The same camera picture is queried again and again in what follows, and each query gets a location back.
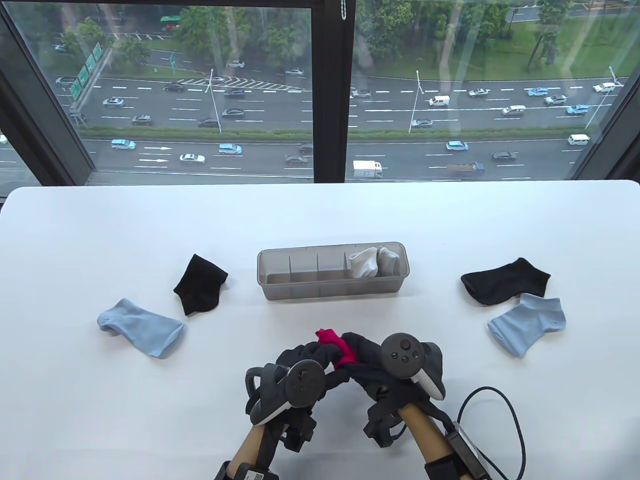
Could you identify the person's right hand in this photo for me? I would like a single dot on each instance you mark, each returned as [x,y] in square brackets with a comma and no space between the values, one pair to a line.
[370,357]

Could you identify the person's left forearm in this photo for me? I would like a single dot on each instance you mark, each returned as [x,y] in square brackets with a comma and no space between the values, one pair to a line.
[250,447]

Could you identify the grey plastic divided organizer box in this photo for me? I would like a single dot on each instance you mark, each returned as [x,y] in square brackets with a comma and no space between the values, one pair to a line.
[310,287]

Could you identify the light blue sock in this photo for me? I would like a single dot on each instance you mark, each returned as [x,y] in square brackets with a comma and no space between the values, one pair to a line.
[530,322]
[140,327]

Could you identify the person's right forearm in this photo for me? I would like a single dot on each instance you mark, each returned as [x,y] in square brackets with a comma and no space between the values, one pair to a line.
[425,432]

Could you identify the pink sock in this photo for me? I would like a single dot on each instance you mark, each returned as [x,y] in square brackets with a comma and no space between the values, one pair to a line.
[327,336]
[347,357]

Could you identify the person's left hand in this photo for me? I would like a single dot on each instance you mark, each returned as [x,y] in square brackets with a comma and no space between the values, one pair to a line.
[330,360]

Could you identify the black labelled sensor box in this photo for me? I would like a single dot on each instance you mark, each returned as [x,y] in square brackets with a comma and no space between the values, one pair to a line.
[467,455]
[260,474]

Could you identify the black sock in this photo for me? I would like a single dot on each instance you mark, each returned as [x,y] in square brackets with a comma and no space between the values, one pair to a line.
[505,282]
[200,285]

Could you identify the grey white tracking controller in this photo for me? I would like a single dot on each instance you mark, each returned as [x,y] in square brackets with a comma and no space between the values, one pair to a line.
[305,382]
[402,352]

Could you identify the grey sock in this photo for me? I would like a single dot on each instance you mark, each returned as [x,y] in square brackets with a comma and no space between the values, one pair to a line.
[384,251]
[390,264]

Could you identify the white sock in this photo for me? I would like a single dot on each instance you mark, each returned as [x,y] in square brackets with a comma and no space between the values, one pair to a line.
[369,255]
[361,267]

